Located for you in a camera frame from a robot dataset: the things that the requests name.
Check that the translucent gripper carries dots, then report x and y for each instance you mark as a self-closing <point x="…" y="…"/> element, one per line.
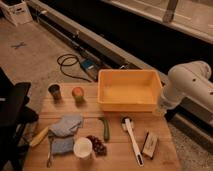
<point x="161" y="107"/>

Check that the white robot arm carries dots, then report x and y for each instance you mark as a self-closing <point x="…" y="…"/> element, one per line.
<point x="189" y="80"/>

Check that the orange green cup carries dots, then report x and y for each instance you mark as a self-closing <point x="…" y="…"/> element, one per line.
<point x="78" y="94"/>

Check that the white paper cup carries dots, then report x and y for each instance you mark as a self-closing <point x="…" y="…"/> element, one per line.
<point x="82" y="148"/>

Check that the dark metal cup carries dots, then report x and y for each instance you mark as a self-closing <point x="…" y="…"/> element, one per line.
<point x="54" y="90"/>

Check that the small black white box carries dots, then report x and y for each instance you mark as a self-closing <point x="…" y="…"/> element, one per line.
<point x="150" y="144"/>

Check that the yellow plastic bin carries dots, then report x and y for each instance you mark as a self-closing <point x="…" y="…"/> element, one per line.
<point x="132" y="90"/>

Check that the purple grapes bunch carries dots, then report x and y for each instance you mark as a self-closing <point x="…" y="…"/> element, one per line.
<point x="97" y="145"/>

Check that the blue device on floor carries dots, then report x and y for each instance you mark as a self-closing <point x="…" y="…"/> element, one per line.
<point x="87" y="64"/>

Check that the blue cloth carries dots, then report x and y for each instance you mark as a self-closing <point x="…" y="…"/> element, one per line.
<point x="62" y="133"/>

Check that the metal spoon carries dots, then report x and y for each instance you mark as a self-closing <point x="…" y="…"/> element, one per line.
<point x="49" y="160"/>

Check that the black chair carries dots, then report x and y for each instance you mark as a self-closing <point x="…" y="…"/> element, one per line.
<point x="14" y="116"/>

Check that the white cardboard box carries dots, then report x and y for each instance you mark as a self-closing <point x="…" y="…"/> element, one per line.
<point x="16" y="14"/>

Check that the white handled brush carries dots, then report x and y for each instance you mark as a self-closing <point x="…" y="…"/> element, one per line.
<point x="127" y="126"/>

